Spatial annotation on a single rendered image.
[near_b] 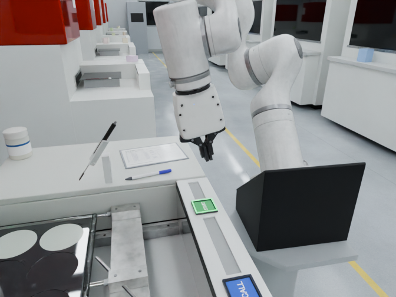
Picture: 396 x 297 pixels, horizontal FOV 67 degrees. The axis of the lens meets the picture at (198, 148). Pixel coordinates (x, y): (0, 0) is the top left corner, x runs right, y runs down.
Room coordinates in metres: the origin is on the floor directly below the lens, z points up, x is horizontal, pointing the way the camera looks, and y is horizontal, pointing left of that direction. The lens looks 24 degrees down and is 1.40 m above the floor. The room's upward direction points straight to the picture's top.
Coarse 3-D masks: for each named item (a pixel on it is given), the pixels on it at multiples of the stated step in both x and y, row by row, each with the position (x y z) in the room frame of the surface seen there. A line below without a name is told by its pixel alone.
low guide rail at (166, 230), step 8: (168, 224) 0.71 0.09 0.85; (176, 224) 0.71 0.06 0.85; (144, 232) 0.68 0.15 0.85; (152, 232) 0.68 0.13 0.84; (160, 232) 0.69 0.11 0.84; (168, 232) 0.69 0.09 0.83; (176, 232) 0.70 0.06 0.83; (88, 240) 0.64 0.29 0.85; (96, 240) 0.65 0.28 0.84; (104, 240) 0.65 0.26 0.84
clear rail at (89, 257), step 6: (96, 216) 0.68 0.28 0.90; (96, 222) 0.65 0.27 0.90; (90, 234) 0.60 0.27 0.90; (90, 240) 0.58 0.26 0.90; (90, 246) 0.56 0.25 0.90; (90, 252) 0.54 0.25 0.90; (90, 258) 0.52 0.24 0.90; (90, 264) 0.50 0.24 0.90; (90, 270) 0.49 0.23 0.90; (84, 276) 0.47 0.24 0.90; (90, 276) 0.47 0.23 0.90; (84, 282) 0.45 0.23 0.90; (90, 282) 0.46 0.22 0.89; (84, 288) 0.44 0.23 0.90; (84, 294) 0.42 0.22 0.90
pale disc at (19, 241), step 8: (16, 232) 0.61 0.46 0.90; (24, 232) 0.61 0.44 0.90; (32, 232) 0.61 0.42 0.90; (0, 240) 0.58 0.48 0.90; (8, 240) 0.58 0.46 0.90; (16, 240) 0.58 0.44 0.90; (24, 240) 0.58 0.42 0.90; (32, 240) 0.58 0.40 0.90; (0, 248) 0.55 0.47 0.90; (8, 248) 0.55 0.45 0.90; (16, 248) 0.55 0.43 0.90; (24, 248) 0.55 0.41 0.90; (0, 256) 0.53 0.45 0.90; (8, 256) 0.53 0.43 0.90
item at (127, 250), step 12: (120, 228) 0.65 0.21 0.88; (132, 228) 0.65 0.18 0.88; (120, 240) 0.60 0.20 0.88; (132, 240) 0.60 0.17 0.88; (120, 252) 0.56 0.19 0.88; (132, 252) 0.56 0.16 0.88; (144, 252) 0.56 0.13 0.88; (120, 264) 0.52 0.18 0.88; (132, 264) 0.52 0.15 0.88; (144, 264) 0.52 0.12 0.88; (144, 288) 0.46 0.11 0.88
